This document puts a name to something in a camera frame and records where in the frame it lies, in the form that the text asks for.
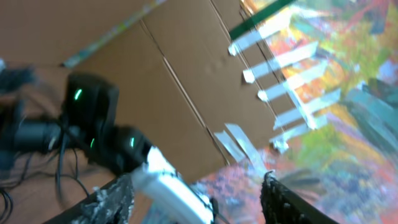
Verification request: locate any black cable bundle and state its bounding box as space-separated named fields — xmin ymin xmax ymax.
xmin=0 ymin=124 xmax=91 ymax=223

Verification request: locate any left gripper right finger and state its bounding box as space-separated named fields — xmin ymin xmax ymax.
xmin=260 ymin=170 xmax=338 ymax=224

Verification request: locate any colourful painted cloth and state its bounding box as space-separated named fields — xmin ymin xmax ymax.
xmin=139 ymin=0 xmax=398 ymax=224

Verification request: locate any cardboard box wall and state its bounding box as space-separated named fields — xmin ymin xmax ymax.
xmin=1 ymin=1 xmax=292 ymax=182

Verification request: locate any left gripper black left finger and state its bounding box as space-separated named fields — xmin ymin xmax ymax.
xmin=44 ymin=174 xmax=134 ymax=224

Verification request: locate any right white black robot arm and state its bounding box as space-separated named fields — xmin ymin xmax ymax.
xmin=1 ymin=73 xmax=219 ymax=223

